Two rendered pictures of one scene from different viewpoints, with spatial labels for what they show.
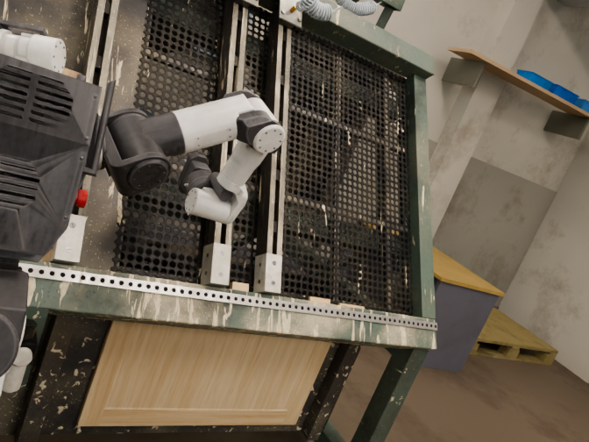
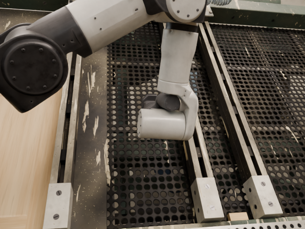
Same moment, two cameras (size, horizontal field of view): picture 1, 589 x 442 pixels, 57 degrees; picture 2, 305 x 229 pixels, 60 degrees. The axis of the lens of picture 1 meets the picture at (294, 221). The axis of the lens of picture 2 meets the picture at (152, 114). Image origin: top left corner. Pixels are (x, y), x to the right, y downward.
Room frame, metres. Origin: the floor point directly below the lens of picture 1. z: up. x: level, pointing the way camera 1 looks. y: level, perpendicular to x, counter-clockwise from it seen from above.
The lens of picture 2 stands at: (0.75, -0.01, 1.20)
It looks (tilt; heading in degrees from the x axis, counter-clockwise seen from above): 2 degrees up; 24
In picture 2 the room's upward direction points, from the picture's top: straight up
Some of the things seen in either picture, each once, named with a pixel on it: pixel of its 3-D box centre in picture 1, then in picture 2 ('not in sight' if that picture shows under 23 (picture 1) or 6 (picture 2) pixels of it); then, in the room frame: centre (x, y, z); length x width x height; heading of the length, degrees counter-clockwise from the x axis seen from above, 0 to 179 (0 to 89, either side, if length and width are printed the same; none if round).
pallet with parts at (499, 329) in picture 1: (486, 317); not in sight; (5.24, -2.13, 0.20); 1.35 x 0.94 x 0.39; 119
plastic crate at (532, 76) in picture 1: (533, 81); not in sight; (5.31, -1.56, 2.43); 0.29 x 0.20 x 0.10; 119
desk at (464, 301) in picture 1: (406, 288); not in sight; (4.48, -1.10, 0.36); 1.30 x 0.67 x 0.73; 29
